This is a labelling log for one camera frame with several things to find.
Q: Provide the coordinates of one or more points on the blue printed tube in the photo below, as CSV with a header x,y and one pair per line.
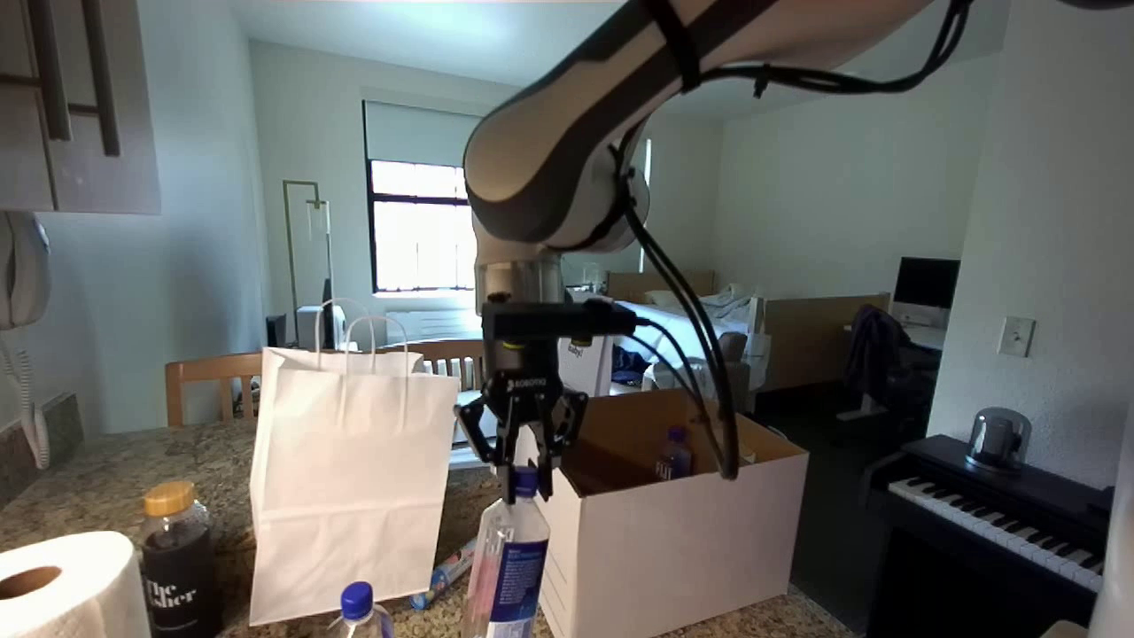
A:
x,y
446,575

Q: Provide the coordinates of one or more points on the white cardboard storage box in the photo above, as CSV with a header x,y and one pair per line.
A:
x,y
686,554

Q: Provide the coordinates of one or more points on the clear bottle blue cap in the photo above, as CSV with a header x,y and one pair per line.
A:
x,y
516,569
678,456
357,602

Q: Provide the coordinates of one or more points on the white wall switch plate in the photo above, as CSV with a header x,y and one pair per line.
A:
x,y
1018,334

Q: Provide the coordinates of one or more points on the white printed shopping bag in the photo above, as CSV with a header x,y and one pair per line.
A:
x,y
591,365

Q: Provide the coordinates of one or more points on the white wall intercom phone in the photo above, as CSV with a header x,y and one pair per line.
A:
x,y
18,276

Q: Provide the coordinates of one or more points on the white roller blind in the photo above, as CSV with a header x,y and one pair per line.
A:
x,y
410,134

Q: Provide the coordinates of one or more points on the white bedding pile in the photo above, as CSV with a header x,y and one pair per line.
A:
x,y
661,339

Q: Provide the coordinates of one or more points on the metal kettle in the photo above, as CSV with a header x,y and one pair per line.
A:
x,y
997,432

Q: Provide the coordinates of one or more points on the wooden dining chair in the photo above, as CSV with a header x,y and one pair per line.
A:
x,y
205,371
456,348

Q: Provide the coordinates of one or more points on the dark computer monitor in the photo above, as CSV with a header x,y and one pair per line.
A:
x,y
925,282

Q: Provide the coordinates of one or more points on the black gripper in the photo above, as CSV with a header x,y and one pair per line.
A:
x,y
526,374

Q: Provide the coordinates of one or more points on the metal floor stand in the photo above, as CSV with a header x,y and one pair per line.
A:
x,y
286,236

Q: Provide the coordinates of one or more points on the black digital piano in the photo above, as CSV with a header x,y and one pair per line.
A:
x,y
979,498

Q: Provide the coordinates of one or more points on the dark jar cork lid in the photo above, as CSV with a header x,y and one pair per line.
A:
x,y
179,569

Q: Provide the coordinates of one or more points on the dark clothes pile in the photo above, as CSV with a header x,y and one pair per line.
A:
x,y
873,357

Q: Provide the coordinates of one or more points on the wooden wall cabinet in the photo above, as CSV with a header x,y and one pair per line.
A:
x,y
129,119

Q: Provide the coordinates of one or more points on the black framed window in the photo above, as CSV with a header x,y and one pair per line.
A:
x,y
411,236

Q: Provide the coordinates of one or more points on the white paper roll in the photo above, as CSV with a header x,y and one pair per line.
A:
x,y
81,589

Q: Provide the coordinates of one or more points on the white radiator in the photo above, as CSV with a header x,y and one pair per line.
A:
x,y
431,319

